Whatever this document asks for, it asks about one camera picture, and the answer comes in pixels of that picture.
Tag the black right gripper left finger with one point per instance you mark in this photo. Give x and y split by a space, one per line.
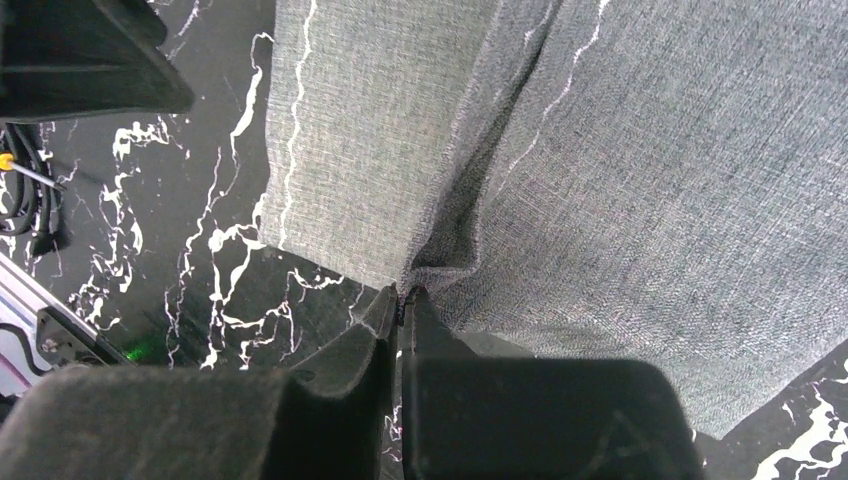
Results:
321 419

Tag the aluminium front frame rail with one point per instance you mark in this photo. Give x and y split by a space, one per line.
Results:
28 310

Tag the grey fabric napkin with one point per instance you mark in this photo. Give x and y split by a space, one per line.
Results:
657 180

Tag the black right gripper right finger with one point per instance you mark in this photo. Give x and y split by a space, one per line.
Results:
467 416

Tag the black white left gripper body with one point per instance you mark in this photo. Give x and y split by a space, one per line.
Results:
69 59

